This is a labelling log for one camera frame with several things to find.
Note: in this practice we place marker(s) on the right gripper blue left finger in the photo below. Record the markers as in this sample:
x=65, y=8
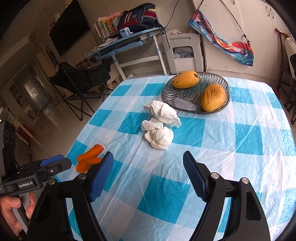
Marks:
x=98, y=175

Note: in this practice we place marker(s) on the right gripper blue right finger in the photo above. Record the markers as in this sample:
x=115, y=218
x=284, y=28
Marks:
x=198, y=174

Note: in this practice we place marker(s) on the white tissue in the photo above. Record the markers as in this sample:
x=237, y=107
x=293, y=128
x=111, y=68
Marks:
x=158, y=135
x=163, y=113

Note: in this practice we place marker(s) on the person's left hand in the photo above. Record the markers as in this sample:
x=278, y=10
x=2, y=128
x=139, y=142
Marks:
x=8, y=203

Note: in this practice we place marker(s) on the dark glass fruit plate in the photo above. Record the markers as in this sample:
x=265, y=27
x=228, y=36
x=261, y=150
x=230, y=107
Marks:
x=189, y=99

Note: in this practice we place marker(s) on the speckled yellow mango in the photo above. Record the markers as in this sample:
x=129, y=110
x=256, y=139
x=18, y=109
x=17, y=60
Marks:
x=213, y=97

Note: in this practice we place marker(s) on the yellow mango with dark spot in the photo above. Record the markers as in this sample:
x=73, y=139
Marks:
x=186, y=79

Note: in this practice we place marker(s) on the black folding camp chair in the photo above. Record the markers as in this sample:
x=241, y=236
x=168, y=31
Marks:
x=76, y=86

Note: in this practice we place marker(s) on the blue white study desk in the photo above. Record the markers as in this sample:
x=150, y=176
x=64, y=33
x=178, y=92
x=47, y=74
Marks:
x=128, y=43

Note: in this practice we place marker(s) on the colourful hanging fabric bag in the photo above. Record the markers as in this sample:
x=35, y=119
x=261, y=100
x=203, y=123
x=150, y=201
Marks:
x=239, y=51

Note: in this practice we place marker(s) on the black folded chair with clothes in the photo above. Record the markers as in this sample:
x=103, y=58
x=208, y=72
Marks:
x=286, y=83

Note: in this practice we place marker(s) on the row of books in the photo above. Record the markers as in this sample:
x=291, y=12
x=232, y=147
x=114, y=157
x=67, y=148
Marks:
x=107, y=26

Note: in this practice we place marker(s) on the white cabinet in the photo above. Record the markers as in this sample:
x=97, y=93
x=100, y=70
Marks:
x=253, y=21

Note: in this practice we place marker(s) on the dark blue backpack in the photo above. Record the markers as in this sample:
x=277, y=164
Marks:
x=140, y=18

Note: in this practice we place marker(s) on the black wall television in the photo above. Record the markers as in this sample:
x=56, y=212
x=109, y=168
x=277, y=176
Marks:
x=69, y=28

